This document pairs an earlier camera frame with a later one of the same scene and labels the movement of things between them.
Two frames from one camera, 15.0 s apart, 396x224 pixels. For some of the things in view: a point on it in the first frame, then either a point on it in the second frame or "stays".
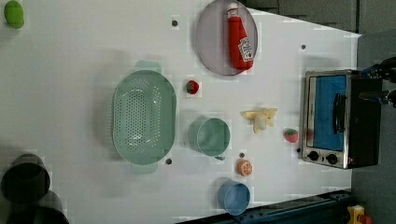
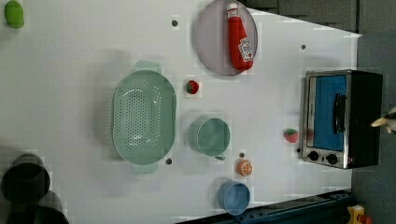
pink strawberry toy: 290,134 stays
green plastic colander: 144,117 stays
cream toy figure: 259,118 -> 383,121
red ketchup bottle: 240,47 stays
